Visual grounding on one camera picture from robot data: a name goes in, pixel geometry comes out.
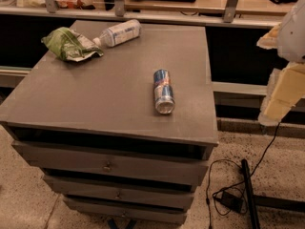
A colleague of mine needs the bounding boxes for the redbull can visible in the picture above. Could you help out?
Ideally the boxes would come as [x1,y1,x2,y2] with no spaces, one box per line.
[153,69,175,115]

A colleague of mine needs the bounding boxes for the bottom grey drawer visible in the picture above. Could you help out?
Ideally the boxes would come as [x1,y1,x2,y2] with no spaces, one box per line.
[63,197,187,224]

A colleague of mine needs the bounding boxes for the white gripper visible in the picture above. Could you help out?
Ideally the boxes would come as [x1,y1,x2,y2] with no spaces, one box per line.
[256,0,305,126]

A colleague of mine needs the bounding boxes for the clear plastic water bottle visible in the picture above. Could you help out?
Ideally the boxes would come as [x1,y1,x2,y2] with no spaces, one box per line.
[92,19,142,48]

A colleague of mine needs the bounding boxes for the grey drawer cabinet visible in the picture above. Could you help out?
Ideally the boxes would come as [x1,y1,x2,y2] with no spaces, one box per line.
[0,19,219,225]

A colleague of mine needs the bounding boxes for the middle grey drawer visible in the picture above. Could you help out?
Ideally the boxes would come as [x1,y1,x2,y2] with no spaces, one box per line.
[43,175,193,211]

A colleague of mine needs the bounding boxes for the top grey drawer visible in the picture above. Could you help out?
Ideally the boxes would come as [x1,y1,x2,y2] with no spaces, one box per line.
[12,141,207,186]

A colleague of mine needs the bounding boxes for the green chip bag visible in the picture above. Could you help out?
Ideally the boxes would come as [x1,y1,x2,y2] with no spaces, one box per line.
[41,27,103,62]

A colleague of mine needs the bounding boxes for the black metal floor bar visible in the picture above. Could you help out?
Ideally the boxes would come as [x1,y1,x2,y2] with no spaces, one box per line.
[241,159,260,229]

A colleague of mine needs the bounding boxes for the grey drawer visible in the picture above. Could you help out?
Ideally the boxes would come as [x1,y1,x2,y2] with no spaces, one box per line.
[12,141,207,186]
[63,197,187,224]
[43,175,193,211]

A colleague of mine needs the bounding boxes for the grey metal window rail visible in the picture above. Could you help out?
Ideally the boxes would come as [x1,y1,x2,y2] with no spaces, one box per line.
[0,7,280,30]

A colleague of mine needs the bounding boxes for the black power adapter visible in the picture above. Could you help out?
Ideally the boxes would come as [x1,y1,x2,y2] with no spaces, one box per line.
[220,192,243,213]

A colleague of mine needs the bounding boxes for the black power cable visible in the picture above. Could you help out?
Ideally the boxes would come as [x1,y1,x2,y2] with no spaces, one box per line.
[205,121,282,229]

